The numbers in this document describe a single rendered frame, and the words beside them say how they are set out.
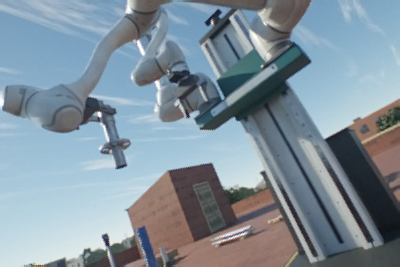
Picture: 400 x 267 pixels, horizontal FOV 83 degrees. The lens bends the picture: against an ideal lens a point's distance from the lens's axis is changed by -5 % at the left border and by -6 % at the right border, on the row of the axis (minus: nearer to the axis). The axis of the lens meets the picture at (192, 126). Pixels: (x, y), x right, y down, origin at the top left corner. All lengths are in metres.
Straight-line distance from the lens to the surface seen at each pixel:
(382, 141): 14.24
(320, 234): 1.42
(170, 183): 10.03
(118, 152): 0.95
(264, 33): 1.22
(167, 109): 1.41
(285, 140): 1.38
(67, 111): 0.68
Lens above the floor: 0.73
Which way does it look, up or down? 20 degrees up
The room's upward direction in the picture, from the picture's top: 24 degrees counter-clockwise
